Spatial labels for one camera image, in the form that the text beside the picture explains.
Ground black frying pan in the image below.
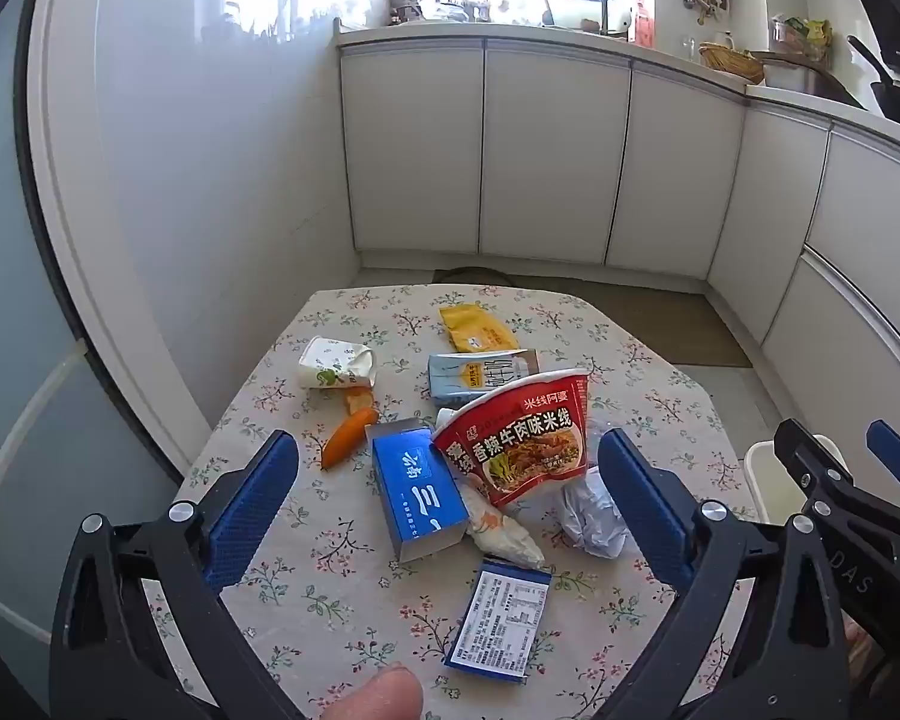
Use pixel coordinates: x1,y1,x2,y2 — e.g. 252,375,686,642
847,36,900,121

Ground white plastic bag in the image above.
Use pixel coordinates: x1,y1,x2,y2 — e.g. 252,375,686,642
435,409,547,567

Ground small blue labelled box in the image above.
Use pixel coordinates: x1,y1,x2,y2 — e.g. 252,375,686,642
444,559,554,685

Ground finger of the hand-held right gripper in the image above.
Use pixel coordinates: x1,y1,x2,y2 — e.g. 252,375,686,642
774,418,871,518
866,420,900,518

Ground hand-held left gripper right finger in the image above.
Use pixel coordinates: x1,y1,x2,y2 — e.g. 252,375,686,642
596,427,852,720

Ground white kitchen cabinets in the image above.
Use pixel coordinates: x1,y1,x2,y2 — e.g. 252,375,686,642
336,22,900,541

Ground white plastic bin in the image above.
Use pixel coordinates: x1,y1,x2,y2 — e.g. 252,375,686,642
742,435,848,526

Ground small white drink carton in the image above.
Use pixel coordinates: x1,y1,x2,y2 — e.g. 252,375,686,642
298,335,377,391

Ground orange carrot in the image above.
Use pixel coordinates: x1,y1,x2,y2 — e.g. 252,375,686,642
320,407,380,471

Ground frosted glass door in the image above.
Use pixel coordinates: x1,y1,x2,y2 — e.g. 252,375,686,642
0,0,196,691

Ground light blue drink carton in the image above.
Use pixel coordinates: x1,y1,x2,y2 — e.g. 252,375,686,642
427,349,541,406

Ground red instant noodle bowl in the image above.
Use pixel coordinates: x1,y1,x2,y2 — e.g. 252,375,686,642
431,367,593,509

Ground yellow snack packet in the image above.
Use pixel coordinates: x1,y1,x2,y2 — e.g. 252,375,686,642
439,303,516,355

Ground yellow green food bags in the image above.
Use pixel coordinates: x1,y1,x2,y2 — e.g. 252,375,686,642
784,15,833,61

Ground white paper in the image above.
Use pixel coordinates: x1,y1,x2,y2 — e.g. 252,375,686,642
555,465,635,560

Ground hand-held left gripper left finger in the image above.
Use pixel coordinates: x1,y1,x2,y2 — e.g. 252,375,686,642
49,429,301,720

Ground blue cardboard box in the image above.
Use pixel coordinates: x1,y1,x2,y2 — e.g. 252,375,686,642
371,424,470,563

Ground floral tablecloth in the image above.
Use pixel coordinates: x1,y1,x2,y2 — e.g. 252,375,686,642
131,283,751,720

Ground wicker basket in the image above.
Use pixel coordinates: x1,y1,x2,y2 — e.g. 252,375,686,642
699,41,766,85

